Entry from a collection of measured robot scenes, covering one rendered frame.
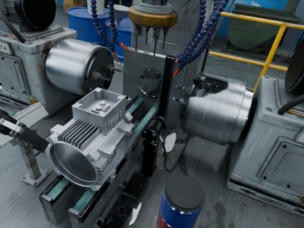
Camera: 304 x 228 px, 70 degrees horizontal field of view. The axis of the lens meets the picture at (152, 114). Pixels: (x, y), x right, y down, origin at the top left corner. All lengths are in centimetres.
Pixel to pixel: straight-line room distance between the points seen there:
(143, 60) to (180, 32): 21
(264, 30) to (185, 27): 392
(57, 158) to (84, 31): 224
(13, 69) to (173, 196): 96
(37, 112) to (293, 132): 77
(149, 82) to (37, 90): 51
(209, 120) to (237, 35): 419
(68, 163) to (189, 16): 74
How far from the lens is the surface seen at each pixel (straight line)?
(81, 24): 278
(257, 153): 79
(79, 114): 61
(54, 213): 74
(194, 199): 33
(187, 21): 102
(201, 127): 77
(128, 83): 107
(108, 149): 58
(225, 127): 75
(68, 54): 97
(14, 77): 116
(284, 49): 575
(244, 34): 487
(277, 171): 82
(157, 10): 79
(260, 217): 91
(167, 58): 67
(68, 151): 72
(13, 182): 94
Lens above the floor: 149
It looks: 36 degrees down
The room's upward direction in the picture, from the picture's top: 7 degrees clockwise
